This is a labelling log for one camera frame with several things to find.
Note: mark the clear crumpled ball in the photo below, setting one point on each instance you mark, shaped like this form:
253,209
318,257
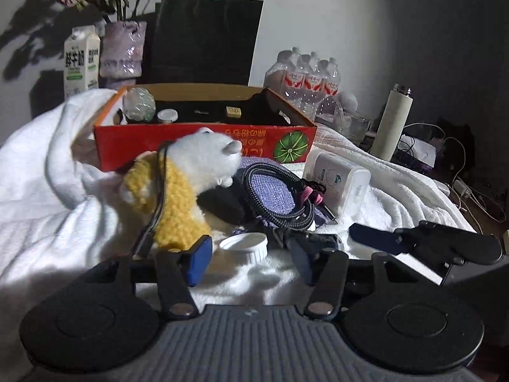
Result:
139,103

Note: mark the blue woven pouch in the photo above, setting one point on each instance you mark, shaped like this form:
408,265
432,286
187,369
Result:
274,195

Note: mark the white plastic container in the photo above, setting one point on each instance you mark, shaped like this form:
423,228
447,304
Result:
338,179

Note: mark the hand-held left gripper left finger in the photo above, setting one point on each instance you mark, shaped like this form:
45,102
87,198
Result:
199,260

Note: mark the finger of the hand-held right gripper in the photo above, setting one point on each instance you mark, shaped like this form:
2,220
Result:
377,238

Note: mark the red cardboard box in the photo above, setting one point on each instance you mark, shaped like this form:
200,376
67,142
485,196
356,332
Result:
131,143

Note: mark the white paper packet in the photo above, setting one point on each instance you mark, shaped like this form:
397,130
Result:
417,149

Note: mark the purple glass vase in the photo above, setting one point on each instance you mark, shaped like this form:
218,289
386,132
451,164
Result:
121,51

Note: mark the white thermos bottle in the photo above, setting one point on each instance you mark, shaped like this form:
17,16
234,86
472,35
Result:
389,127

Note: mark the white fluffy blanket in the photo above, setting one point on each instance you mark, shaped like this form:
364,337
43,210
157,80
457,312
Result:
47,215

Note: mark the white plush toy yellow sweater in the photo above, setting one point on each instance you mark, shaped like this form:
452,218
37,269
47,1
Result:
199,155

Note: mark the pack of water bottles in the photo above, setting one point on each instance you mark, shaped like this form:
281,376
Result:
306,79

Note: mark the white ribbed ramekin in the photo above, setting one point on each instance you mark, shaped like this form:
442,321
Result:
242,246

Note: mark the black paper bag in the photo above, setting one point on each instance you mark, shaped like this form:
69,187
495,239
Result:
202,39

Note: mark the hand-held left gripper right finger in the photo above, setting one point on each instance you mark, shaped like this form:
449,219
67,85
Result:
301,260

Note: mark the small jar white lid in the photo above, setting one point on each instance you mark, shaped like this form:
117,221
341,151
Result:
167,115

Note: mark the white milk carton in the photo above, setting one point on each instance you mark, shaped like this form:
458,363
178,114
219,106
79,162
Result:
79,67

